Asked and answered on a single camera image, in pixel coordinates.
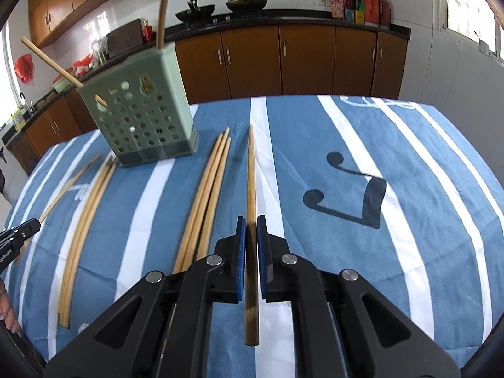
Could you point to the colourful sponge pack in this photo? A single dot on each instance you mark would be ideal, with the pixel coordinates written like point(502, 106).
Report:
point(18, 118)

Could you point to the green perforated utensil holder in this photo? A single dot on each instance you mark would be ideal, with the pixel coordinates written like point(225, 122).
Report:
point(157, 67)

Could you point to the person's left hand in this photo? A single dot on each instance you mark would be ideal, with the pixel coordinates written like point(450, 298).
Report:
point(4, 303)

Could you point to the red white bags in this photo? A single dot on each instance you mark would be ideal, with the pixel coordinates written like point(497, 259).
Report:
point(83, 65)

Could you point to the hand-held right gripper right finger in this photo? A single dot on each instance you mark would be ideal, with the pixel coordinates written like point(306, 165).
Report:
point(262, 267)

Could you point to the green plastic basin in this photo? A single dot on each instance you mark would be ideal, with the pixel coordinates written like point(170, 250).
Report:
point(62, 86)

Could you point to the black gas stove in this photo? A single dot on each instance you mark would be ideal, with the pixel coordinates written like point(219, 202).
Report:
point(222, 19)

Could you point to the black open wok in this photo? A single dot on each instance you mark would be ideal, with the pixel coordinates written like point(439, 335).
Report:
point(197, 12)

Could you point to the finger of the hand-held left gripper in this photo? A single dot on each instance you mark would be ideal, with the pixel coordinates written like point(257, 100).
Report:
point(19, 230)
point(8, 254)

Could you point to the red hanging plastic bag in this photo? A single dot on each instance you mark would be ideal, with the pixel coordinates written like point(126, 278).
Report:
point(24, 69)

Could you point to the red bottle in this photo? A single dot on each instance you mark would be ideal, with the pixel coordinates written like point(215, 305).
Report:
point(148, 31)

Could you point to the black kitchen countertop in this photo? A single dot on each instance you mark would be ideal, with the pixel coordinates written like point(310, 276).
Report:
point(299, 17)

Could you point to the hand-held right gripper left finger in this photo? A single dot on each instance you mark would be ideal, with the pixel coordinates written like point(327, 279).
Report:
point(241, 267)

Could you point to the bright kitchen window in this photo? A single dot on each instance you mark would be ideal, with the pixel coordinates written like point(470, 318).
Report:
point(5, 78)
point(468, 8)

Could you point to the metal sink faucet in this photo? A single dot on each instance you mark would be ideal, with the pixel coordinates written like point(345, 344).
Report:
point(26, 100)

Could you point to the dark wooden cutting board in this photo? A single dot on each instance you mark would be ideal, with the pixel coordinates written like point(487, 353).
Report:
point(125, 39)

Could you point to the green yellow box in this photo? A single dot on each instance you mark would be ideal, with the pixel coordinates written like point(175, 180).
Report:
point(354, 12)

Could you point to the pink patterned box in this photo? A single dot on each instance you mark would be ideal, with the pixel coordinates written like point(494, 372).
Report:
point(337, 8)

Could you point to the dark wok with lid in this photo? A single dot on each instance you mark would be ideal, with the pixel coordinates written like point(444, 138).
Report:
point(246, 4)

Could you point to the blue white striped tablecloth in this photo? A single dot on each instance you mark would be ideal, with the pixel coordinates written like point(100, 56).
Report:
point(334, 283)

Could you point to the wooden base cabinet row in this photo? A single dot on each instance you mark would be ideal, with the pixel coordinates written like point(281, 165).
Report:
point(43, 122)
point(307, 59)

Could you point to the clear white dish rack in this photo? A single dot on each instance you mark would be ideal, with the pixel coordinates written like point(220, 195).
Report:
point(99, 49)

